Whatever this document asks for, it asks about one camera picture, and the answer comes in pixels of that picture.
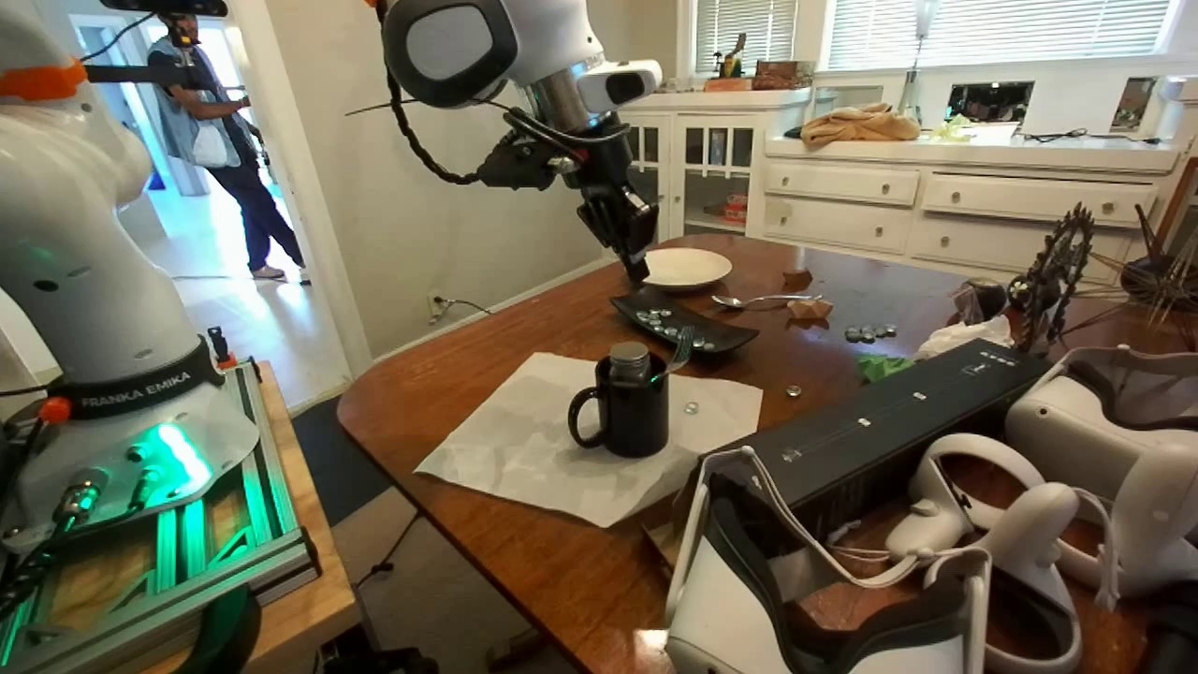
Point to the metal spoon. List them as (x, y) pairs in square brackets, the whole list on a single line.
[(745, 301)]

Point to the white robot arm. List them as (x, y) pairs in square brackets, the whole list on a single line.
[(144, 407)]

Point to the white paper sheet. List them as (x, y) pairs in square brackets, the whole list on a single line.
[(517, 444)]

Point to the small clear bottle white cap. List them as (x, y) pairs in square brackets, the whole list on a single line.
[(632, 361)]

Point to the white vr headset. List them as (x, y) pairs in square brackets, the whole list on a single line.
[(1125, 430), (758, 595)]

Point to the black rectangular tray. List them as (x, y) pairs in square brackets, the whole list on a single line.
[(684, 329)]

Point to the white glass door cabinet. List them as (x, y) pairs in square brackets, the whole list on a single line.
[(696, 154)]

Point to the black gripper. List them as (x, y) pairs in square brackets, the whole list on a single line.
[(607, 202)]

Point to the person in blue clothes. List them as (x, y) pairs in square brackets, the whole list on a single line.
[(207, 128)]

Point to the long black box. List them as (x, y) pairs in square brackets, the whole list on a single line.
[(829, 432)]

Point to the white VR controller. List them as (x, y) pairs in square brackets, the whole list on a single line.
[(1017, 544)]

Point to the white sideboard with drawers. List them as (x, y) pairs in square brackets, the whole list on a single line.
[(959, 204)]

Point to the white round plate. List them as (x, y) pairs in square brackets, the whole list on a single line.
[(685, 266)]

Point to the black mug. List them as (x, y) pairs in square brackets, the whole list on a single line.
[(624, 419)]

